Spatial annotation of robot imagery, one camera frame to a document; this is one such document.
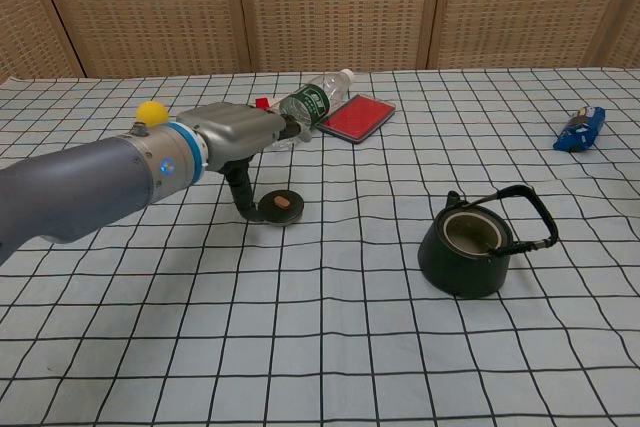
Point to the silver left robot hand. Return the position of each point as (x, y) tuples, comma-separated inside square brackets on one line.
[(235, 132)]

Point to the black lid with brown knob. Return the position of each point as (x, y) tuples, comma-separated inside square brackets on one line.
[(292, 211)]

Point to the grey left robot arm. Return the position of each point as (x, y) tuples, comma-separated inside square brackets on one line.
[(90, 182)]

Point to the small red block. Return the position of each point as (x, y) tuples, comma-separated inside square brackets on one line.
[(262, 103)]

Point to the clear plastic bottle green label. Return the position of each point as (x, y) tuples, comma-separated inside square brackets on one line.
[(312, 99)]

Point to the yellow foam ball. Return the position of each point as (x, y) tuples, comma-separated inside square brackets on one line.
[(150, 111)]

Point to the red ink pad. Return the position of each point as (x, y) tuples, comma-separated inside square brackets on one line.
[(357, 117)]

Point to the light blue checked tablecloth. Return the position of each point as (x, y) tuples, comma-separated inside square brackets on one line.
[(300, 337)]

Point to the blue snack packet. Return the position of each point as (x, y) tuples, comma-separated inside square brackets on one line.
[(580, 132)]

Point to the woven folding screen wooden frame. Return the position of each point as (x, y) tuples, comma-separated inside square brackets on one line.
[(340, 7)]

